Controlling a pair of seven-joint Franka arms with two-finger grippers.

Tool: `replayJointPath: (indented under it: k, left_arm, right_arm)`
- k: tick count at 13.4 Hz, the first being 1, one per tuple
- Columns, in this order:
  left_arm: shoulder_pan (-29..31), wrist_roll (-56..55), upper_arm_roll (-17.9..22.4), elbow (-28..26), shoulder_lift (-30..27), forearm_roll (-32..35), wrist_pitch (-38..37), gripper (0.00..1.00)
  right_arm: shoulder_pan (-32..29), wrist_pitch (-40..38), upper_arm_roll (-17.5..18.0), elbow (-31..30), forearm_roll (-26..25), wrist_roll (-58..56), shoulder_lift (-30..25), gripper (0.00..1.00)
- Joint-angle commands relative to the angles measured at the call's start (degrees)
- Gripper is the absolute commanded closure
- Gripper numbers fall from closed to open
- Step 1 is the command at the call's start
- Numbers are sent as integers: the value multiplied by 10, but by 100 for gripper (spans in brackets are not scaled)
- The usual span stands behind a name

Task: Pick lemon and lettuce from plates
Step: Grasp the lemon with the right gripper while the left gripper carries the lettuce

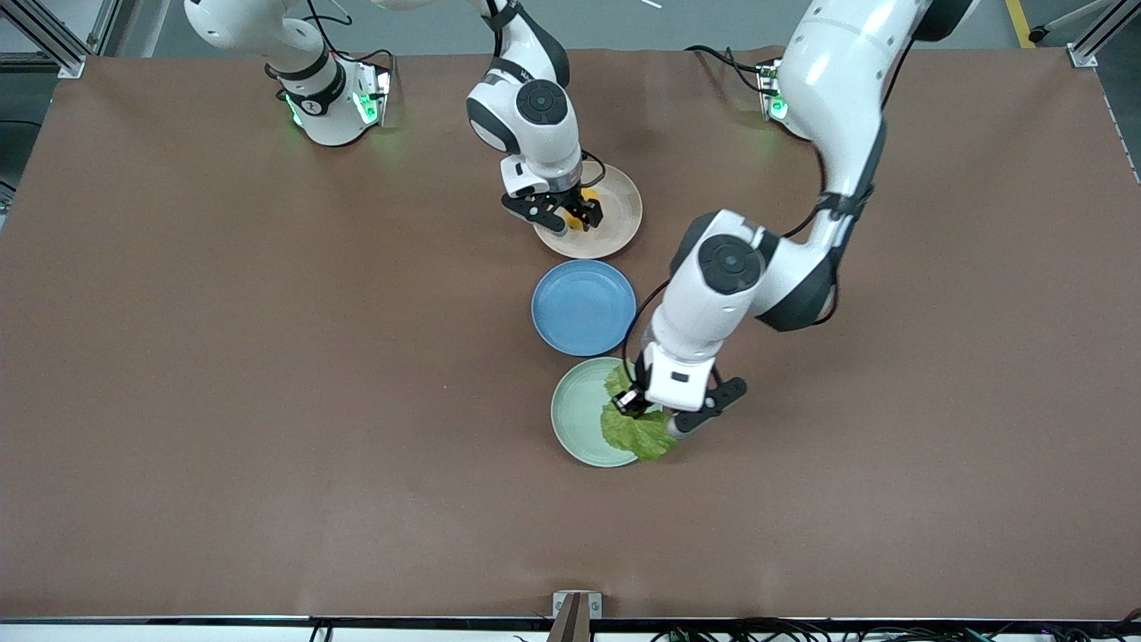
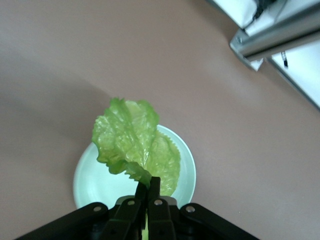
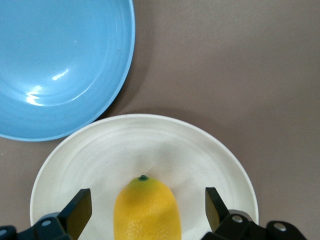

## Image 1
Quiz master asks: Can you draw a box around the green lettuce leaf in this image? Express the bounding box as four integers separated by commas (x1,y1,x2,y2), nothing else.
599,361,680,463

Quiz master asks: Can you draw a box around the beige round plate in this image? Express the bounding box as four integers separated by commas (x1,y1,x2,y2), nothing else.
533,160,644,260

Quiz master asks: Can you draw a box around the pale green round plate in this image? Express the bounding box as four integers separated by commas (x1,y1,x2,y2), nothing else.
550,358,665,468

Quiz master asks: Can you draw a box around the blue round plate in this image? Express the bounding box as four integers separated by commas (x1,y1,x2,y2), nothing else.
531,259,637,357

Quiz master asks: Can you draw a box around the brown table cover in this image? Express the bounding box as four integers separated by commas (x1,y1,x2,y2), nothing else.
0,46,1141,621

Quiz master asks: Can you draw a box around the grey stand leg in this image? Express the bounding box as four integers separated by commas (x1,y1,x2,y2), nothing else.
1028,0,1115,45

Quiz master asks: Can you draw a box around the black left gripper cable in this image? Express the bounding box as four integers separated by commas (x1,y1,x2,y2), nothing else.
621,278,671,380

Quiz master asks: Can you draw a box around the black left arm base cable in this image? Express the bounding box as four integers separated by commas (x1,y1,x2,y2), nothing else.
685,44,769,95

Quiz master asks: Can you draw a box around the black arm base cable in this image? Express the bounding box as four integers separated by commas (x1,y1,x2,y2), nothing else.
266,0,396,81
685,44,769,95

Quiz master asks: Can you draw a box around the metal table edge bracket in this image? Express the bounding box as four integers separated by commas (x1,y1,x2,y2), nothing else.
552,590,603,619

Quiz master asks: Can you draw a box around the black right arm base cable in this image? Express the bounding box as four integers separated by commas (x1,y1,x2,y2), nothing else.
266,0,396,81

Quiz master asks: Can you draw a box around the brown camera post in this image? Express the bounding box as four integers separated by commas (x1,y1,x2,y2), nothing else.
546,596,593,642

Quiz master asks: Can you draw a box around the aluminium frame post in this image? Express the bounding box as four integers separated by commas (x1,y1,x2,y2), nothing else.
1067,0,1141,69
0,0,90,79

